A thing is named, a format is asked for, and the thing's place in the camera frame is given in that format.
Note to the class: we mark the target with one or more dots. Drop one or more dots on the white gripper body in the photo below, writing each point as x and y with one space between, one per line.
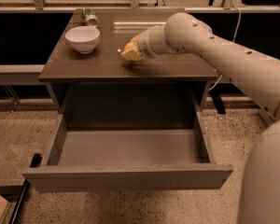
144 45

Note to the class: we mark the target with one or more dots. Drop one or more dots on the orange fruit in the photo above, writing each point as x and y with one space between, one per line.
128 45

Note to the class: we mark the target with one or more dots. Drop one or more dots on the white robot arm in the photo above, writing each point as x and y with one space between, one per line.
253 73

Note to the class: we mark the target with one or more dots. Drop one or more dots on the dark brown cabinet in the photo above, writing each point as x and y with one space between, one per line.
102 91

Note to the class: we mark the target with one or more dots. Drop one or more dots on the green soda can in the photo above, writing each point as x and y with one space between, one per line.
89 18

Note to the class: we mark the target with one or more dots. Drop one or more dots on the white ceramic bowl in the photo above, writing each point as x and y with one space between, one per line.
83 39

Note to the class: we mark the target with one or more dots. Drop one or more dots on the black bar on floor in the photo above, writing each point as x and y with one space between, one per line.
24 190

